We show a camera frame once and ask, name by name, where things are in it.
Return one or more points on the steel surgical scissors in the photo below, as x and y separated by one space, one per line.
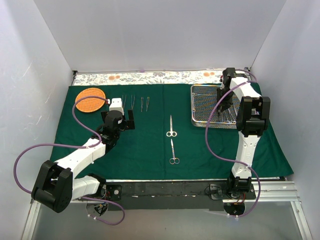
174 160
171 132

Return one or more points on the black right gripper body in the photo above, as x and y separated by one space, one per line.
224 104

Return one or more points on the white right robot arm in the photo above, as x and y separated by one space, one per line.
252 119

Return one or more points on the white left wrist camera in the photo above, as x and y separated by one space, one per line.
116 105

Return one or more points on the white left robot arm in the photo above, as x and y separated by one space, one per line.
57 183

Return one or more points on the steel tweezers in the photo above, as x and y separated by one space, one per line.
124 98
141 104
147 103
132 102

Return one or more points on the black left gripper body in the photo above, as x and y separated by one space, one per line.
125 123

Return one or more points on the round woven bamboo tray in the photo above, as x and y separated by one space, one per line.
90 104

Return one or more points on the steel surgical forceps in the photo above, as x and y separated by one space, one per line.
227 117

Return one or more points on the metal mesh instrument tray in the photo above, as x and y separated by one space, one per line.
203 100

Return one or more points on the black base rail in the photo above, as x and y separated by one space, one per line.
172 195

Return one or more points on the floral patterned table mat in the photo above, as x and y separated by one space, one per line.
207 76

